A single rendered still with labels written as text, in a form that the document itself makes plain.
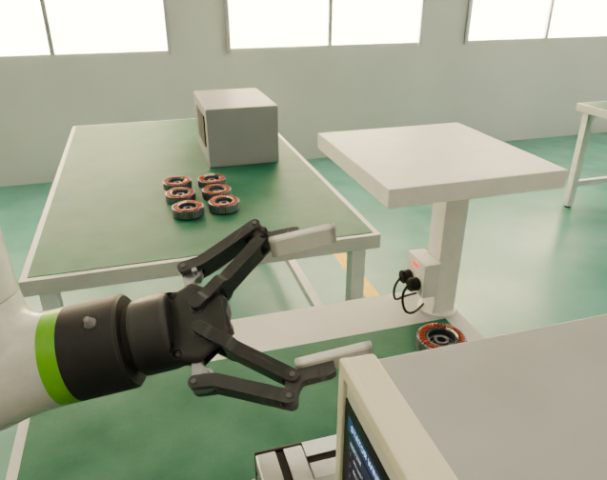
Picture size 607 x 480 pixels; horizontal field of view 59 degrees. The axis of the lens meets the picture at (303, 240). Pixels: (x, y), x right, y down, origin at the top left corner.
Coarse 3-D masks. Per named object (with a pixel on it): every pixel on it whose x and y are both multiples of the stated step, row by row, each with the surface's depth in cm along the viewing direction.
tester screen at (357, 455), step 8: (352, 424) 30; (352, 432) 30; (352, 440) 30; (360, 440) 29; (352, 448) 30; (360, 448) 29; (352, 456) 30; (360, 456) 29; (368, 456) 28; (352, 464) 31; (360, 464) 29; (368, 464) 28; (352, 472) 31; (360, 472) 29; (368, 472) 28; (376, 472) 27
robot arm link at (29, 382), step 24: (0, 312) 47; (24, 312) 50; (48, 312) 50; (0, 336) 47; (24, 336) 48; (48, 336) 48; (0, 360) 47; (24, 360) 47; (48, 360) 47; (0, 384) 47; (24, 384) 47; (48, 384) 47; (0, 408) 47; (24, 408) 48; (48, 408) 49
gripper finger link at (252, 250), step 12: (264, 228) 55; (252, 240) 56; (264, 240) 55; (240, 252) 55; (252, 252) 55; (264, 252) 57; (240, 264) 54; (252, 264) 56; (216, 276) 53; (228, 276) 53; (240, 276) 55; (204, 288) 52; (216, 288) 52; (228, 288) 54; (192, 300) 51; (204, 300) 51; (228, 300) 55
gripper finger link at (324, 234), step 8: (328, 224) 55; (288, 232) 55; (296, 232) 55; (304, 232) 55; (312, 232) 55; (320, 232) 55; (328, 232) 56; (272, 240) 55; (280, 240) 55; (288, 240) 55; (296, 240) 56; (304, 240) 56; (312, 240) 56; (320, 240) 57; (328, 240) 57; (272, 248) 56; (280, 248) 56; (288, 248) 56; (296, 248) 57; (304, 248) 57; (312, 248) 57
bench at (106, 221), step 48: (96, 144) 275; (144, 144) 275; (192, 144) 275; (288, 144) 275; (96, 192) 212; (144, 192) 212; (240, 192) 212; (288, 192) 212; (336, 192) 213; (48, 240) 174; (96, 240) 174; (144, 240) 174; (192, 240) 174; (336, 240) 174; (48, 288) 153
